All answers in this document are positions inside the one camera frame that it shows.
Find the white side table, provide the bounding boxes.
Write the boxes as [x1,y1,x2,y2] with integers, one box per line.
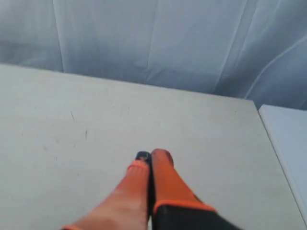
[259,105,307,222]

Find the white backdrop cloth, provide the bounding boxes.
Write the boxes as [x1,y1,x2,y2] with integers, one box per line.
[0,0,307,110]

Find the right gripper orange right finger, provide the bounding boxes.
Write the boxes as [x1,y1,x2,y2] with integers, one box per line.
[151,149,239,230]

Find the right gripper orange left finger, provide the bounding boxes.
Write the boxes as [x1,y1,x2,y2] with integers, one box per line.
[62,151,151,230]

